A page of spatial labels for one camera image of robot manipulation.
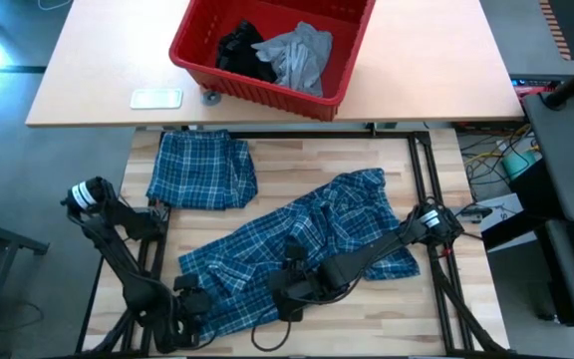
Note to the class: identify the black aluminium table frame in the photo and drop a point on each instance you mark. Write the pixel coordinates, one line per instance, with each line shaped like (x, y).
(416, 149)

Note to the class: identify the red plastic laundry bin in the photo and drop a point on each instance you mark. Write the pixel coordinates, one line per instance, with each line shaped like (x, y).
(192, 45)

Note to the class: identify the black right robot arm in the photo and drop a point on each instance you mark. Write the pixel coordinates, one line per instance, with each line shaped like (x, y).
(381, 249)

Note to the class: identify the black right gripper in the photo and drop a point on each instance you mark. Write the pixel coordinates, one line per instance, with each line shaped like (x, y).
(297, 284)

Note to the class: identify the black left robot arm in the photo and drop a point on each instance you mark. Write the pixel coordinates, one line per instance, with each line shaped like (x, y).
(117, 254)

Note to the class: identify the black garment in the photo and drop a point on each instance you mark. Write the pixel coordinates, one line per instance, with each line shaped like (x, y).
(242, 50)

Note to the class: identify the light wood side table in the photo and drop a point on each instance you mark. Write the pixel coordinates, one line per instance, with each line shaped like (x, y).
(441, 60)

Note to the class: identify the grey garment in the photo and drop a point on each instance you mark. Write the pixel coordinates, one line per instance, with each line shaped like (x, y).
(297, 57)

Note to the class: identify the red electronic device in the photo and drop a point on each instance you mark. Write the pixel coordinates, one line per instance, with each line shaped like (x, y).
(531, 90)

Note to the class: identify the white rectangular pad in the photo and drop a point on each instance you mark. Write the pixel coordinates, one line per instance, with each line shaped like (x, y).
(156, 99)

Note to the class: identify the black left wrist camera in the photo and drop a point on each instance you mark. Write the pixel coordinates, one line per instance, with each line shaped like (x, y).
(186, 282)

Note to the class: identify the blue plaid button shirt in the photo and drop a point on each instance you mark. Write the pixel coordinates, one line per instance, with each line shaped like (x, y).
(267, 239)

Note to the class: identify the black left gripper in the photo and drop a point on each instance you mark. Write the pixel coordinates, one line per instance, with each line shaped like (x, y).
(187, 314)

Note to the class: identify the black operator desk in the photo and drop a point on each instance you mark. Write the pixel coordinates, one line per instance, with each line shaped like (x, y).
(566, 149)

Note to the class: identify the blue plaid pajama pants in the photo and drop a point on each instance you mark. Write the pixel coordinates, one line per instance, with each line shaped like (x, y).
(202, 169)

